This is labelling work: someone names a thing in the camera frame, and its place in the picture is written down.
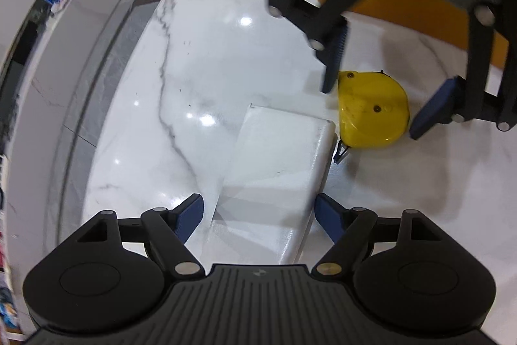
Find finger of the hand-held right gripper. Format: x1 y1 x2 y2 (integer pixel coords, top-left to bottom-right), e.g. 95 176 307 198
409 5 517 140
268 0 395 94

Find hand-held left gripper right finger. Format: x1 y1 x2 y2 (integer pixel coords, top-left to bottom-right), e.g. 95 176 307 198
311 193 442 275

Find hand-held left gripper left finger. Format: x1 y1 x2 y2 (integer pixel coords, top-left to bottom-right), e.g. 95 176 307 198
77 193 204 277

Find yellow tape measure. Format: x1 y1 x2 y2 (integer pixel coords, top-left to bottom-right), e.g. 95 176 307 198
333 69 411 165

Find white rectangular box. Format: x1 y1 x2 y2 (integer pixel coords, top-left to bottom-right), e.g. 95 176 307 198
207 103 338 267

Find orange board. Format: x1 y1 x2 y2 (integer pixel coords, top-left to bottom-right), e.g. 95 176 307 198
310 0 510 68

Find shelf of assorted goods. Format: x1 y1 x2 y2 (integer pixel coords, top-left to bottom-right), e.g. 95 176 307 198
0 153 23 335

